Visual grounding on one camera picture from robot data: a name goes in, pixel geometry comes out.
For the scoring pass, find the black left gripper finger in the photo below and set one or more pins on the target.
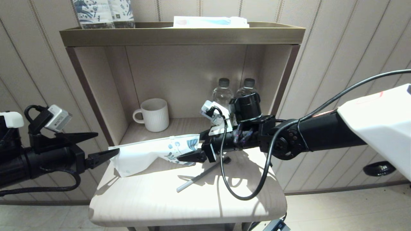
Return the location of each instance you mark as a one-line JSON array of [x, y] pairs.
[[77, 138], [99, 158]]

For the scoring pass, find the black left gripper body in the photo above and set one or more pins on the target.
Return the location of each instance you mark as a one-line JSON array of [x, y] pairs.
[[51, 158]]

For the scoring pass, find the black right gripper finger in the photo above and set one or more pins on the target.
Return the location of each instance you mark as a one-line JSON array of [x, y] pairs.
[[194, 156]]

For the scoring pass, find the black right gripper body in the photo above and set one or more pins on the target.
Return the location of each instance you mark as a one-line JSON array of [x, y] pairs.
[[229, 142]]

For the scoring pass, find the white floral plastic bag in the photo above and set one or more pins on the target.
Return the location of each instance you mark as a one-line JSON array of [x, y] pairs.
[[144, 154]]

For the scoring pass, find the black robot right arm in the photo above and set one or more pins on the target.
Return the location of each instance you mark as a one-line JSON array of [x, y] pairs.
[[321, 134]]

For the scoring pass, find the grey toothbrush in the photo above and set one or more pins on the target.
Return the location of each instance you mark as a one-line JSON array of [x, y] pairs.
[[192, 183]]

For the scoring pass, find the clear plastic water bottle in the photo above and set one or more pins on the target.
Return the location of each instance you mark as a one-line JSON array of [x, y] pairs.
[[222, 93], [249, 86]]

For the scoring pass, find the white ribbed mug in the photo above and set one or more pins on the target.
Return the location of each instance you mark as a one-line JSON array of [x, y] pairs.
[[155, 117]]

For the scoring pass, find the beige wooden shelf cabinet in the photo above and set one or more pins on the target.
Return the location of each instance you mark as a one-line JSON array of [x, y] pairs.
[[160, 205]]

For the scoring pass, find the grey blue floor device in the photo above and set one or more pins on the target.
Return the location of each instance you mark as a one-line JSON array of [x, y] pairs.
[[276, 225]]

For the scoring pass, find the white blue flat packet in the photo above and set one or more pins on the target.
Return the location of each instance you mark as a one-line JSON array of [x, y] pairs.
[[205, 22]]

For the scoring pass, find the blue floral print pouch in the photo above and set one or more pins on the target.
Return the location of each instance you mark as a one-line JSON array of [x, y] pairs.
[[123, 12], [93, 14]]

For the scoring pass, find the white right camera bracket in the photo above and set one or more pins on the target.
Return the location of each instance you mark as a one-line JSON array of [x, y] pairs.
[[216, 131]]

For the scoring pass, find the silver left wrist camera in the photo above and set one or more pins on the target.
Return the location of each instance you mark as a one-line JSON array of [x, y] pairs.
[[59, 118]]

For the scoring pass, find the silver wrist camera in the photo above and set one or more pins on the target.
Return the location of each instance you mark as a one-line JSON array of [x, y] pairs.
[[59, 118], [208, 107]]

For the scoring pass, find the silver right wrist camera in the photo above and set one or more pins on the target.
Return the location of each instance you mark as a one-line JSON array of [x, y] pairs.
[[208, 107]]

